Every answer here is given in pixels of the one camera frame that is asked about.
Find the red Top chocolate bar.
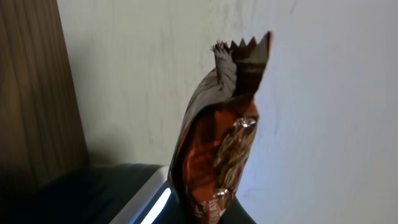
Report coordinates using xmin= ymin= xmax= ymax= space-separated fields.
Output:
xmin=168 ymin=31 xmax=274 ymax=223

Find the white barcode scanner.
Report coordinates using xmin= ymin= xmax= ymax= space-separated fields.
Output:
xmin=10 ymin=164 xmax=254 ymax=223

